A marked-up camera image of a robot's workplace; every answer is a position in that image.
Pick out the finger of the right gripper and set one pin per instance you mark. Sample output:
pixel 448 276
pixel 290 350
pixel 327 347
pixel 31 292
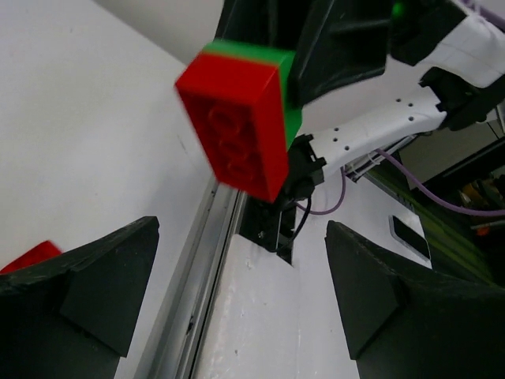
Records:
pixel 336 42

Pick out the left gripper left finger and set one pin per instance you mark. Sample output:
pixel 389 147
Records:
pixel 74 315

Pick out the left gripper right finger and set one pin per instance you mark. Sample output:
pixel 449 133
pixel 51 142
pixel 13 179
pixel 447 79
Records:
pixel 403 320

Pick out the red lego brick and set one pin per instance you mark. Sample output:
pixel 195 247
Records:
pixel 235 107
pixel 40 253

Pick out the green square lego brick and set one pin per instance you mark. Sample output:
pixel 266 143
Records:
pixel 281 59

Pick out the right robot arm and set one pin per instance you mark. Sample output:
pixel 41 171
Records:
pixel 462 45

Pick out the black smartphone on table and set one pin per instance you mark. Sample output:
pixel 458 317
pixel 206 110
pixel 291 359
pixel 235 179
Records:
pixel 409 238

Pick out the aluminium frame rail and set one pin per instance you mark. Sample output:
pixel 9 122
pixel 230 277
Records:
pixel 174 341

